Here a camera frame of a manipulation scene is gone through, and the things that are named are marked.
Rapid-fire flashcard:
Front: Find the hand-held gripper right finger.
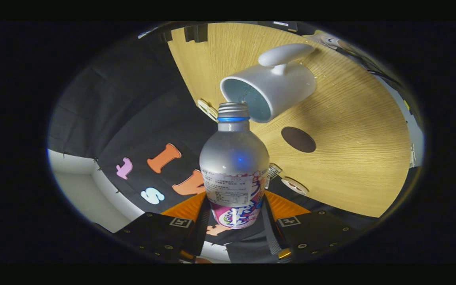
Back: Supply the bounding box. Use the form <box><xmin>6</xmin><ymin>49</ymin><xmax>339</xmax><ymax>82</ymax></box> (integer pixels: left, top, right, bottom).
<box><xmin>262</xmin><ymin>190</ymin><xmax>361</xmax><ymax>262</ymax></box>

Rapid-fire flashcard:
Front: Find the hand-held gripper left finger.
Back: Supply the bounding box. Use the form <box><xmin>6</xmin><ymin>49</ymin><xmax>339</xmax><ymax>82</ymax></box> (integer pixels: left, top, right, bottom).
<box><xmin>113</xmin><ymin>192</ymin><xmax>213</xmax><ymax>264</ymax></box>

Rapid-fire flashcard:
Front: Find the silver juice bottle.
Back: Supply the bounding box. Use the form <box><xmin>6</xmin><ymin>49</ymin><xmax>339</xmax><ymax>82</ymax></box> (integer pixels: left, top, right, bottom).
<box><xmin>199</xmin><ymin>102</ymin><xmax>270</xmax><ymax>230</ymax></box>

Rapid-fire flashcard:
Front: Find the round brown coaster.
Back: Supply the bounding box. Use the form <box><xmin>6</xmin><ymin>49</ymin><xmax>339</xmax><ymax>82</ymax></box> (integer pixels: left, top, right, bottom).
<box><xmin>281</xmin><ymin>126</ymin><xmax>317</xmax><ymax>154</ymax></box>

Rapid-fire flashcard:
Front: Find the white cup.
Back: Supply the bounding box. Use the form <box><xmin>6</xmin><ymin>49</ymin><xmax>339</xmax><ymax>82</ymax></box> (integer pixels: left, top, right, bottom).
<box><xmin>220</xmin><ymin>43</ymin><xmax>317</xmax><ymax>124</ymax></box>

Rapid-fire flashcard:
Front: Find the white plate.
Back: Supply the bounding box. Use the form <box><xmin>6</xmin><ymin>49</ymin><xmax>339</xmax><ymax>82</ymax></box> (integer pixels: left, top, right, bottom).
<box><xmin>280</xmin><ymin>177</ymin><xmax>308</xmax><ymax>196</ymax></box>

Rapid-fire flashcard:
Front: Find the wooden table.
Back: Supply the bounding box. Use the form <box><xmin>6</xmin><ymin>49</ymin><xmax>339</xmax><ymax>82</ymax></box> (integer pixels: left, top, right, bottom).
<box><xmin>167</xmin><ymin>23</ymin><xmax>411</xmax><ymax>218</ymax></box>

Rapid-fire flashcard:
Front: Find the white palette tray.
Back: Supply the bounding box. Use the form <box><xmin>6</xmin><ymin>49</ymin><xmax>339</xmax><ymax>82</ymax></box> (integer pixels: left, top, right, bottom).
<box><xmin>197</xmin><ymin>99</ymin><xmax>219</xmax><ymax>122</ymax></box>

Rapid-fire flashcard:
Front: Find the black backdrop cloth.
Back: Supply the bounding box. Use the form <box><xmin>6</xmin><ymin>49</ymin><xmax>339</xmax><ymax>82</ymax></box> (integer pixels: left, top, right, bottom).
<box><xmin>48</xmin><ymin>32</ymin><xmax>379</xmax><ymax>264</ymax></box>

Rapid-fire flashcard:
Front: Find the person's white shoe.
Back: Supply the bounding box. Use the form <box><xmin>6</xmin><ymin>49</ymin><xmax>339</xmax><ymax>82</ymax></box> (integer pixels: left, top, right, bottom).
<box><xmin>311</xmin><ymin>32</ymin><xmax>355</xmax><ymax>52</ymax></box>

